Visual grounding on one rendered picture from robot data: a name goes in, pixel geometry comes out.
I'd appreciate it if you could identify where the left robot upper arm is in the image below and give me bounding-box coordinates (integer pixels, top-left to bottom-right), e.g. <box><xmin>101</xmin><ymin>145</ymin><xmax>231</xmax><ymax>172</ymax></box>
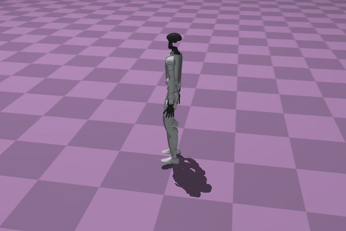
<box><xmin>166</xmin><ymin>56</ymin><xmax>175</xmax><ymax>85</ymax></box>

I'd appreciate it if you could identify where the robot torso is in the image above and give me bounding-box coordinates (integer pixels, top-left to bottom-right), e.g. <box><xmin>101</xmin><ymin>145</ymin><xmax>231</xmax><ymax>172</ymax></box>
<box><xmin>165</xmin><ymin>51</ymin><xmax>182</xmax><ymax>101</ymax></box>

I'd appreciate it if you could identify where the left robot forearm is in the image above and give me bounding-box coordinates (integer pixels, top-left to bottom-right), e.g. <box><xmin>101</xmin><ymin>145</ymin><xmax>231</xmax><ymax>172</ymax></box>
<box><xmin>167</xmin><ymin>80</ymin><xmax>175</xmax><ymax>104</ymax></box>

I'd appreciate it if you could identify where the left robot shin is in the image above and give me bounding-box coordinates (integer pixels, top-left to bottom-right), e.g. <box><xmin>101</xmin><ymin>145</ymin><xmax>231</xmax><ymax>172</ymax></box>
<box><xmin>167</xmin><ymin>130</ymin><xmax>178</xmax><ymax>160</ymax></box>

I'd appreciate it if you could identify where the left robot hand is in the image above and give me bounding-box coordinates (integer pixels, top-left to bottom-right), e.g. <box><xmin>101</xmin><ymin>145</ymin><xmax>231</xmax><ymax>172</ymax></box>
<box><xmin>163</xmin><ymin>100</ymin><xmax>174</xmax><ymax>118</ymax></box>

